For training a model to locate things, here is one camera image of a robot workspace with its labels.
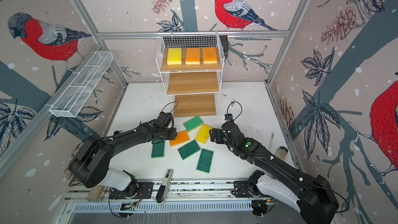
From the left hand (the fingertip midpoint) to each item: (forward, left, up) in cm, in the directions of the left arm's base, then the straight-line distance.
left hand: (174, 134), depth 89 cm
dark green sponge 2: (-9, -9, -3) cm, 12 cm away
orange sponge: (-1, -5, -2) cm, 5 cm away
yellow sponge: (+2, -17, -4) cm, 18 cm away
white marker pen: (-4, -58, -4) cm, 58 cm away
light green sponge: (+8, -11, -2) cm, 14 cm away
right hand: (-4, -23, +8) cm, 25 cm away
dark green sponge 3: (-15, -18, -2) cm, 23 cm away
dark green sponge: (-9, +9, -3) cm, 12 cm away
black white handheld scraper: (-29, +2, +1) cm, 29 cm away
